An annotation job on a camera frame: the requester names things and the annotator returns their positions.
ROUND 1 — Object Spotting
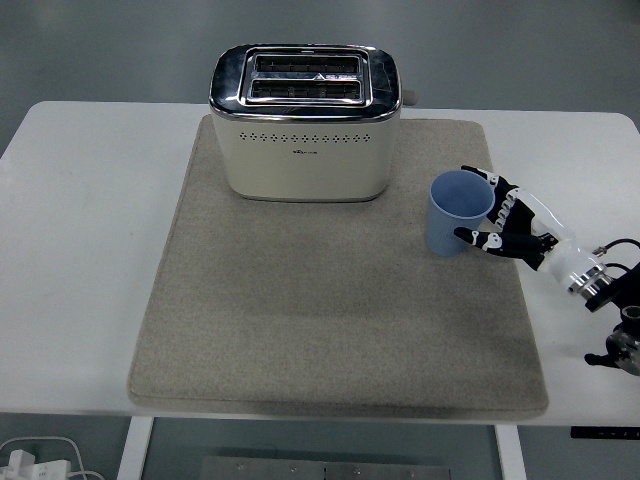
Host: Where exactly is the white table leg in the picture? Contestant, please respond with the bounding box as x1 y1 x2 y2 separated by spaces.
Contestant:
115 416 156 480
492 424 529 480

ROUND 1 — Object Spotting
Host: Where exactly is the beige fabric table mat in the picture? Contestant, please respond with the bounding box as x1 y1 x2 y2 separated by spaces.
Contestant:
127 113 550 421

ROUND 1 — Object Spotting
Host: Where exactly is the light blue ribbed cup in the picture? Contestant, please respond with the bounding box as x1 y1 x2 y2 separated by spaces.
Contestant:
425 169 497 259

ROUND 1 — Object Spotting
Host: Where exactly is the black table control panel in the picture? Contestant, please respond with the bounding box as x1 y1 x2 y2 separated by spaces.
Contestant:
571 426 640 441

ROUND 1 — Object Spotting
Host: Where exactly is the white power cable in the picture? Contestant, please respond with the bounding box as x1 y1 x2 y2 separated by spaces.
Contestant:
0 435 106 480

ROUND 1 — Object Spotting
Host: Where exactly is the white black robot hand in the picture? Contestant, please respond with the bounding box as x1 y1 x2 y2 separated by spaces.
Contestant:
453 165 605 290

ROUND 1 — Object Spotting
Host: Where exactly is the cream chrome two-slot toaster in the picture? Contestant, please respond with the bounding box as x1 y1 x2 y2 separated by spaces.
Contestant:
208 43 418 204

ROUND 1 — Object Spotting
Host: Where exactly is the white power strip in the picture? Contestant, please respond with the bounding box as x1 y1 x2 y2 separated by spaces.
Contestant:
0 448 74 480

